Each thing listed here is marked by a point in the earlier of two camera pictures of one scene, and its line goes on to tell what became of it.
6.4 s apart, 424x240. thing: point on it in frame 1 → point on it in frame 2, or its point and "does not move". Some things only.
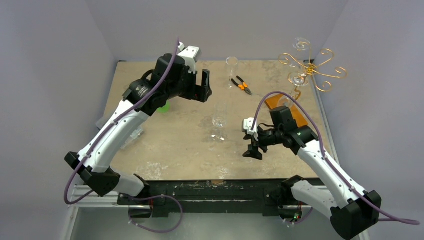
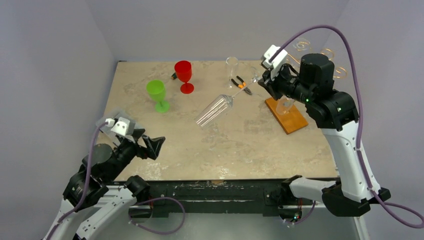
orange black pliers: [243, 86] does not move
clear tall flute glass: [232, 65] does not move
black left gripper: [198, 92] → [153, 145]
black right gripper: [254, 142] → [273, 81]
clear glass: [219, 119] → [222, 105]
